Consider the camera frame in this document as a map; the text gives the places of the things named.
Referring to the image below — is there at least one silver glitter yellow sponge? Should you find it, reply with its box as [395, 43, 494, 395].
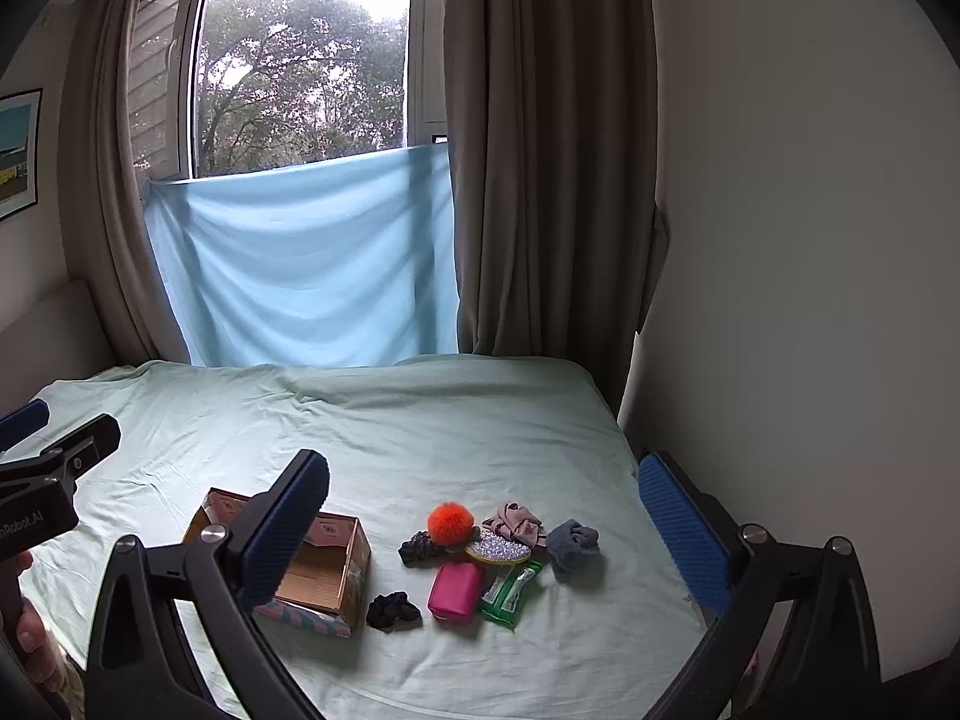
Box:
[464, 528, 532, 566]

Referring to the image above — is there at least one cardboard box patterned lining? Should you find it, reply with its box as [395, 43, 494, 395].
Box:
[181, 486, 373, 641]

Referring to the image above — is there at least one grey-blue fuzzy sock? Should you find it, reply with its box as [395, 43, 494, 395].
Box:
[547, 518, 601, 572]

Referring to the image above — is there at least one plain black scrunchie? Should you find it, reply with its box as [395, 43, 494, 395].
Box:
[364, 592, 421, 632]

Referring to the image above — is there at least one brown right curtain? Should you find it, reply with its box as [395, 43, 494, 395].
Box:
[443, 0, 669, 406]

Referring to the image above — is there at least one framed wall picture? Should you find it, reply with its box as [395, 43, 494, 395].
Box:
[0, 88, 43, 221]

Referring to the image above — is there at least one green wet wipes pack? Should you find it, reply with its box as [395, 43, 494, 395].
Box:
[478, 559, 545, 629]

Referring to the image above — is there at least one light blue hanging cloth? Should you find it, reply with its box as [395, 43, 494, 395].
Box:
[142, 145, 459, 367]

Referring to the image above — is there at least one brown left curtain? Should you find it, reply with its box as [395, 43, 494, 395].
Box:
[57, 0, 189, 366]

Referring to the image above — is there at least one beige headboard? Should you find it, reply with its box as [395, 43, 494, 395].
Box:
[0, 280, 116, 415]

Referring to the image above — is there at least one window with white frame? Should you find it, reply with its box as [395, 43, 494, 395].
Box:
[128, 0, 446, 181]

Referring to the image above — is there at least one pink fabric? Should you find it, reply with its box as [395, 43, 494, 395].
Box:
[483, 500, 547, 550]

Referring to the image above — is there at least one orange fluffy pompom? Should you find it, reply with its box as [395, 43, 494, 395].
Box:
[427, 502, 475, 548]

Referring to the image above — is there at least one brown curtain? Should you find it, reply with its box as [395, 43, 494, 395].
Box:
[443, 0, 669, 406]
[57, 0, 189, 366]

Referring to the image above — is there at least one person's left hand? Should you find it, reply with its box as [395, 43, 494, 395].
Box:
[16, 598, 67, 692]

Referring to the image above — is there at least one magenta zip pouch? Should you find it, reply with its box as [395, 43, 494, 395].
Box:
[428, 561, 485, 624]

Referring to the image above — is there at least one pale green bed sheet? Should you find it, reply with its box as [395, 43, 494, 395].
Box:
[21, 356, 703, 718]

